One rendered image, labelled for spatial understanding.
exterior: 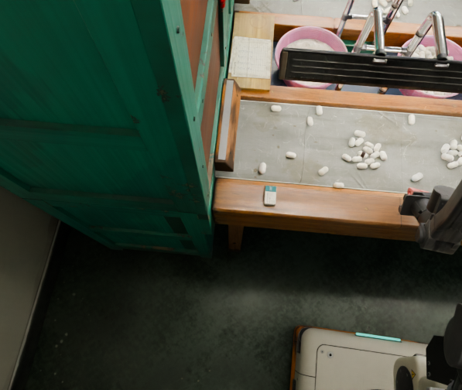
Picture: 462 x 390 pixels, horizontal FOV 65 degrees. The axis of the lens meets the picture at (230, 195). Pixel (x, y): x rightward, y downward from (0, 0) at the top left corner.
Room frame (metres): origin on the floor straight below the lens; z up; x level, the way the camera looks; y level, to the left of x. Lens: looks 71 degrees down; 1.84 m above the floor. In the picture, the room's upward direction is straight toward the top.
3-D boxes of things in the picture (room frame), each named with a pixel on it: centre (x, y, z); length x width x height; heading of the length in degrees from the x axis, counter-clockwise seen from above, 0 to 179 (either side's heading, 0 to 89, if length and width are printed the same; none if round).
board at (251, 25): (0.92, -0.07, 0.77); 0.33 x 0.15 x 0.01; 175
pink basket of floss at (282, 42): (0.90, -0.29, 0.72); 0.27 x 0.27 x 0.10
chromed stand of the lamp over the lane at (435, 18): (0.68, -0.45, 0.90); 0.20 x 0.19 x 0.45; 85
